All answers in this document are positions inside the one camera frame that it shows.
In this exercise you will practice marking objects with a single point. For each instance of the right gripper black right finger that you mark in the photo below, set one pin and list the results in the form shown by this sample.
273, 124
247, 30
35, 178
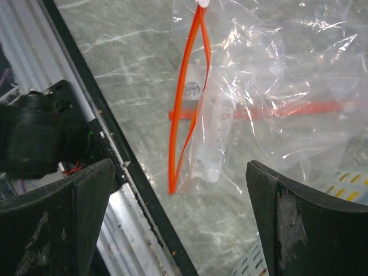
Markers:
310, 227

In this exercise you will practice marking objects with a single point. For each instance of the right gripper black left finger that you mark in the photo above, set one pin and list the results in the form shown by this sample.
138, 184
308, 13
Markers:
53, 230

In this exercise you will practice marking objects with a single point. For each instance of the light blue fruit basket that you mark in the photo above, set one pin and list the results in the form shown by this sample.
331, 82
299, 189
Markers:
302, 218

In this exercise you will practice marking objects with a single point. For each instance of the clear zip bag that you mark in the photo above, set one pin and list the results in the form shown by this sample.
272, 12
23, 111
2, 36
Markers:
264, 54
289, 110

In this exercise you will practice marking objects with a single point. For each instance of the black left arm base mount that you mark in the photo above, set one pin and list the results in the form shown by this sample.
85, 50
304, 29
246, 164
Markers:
41, 129

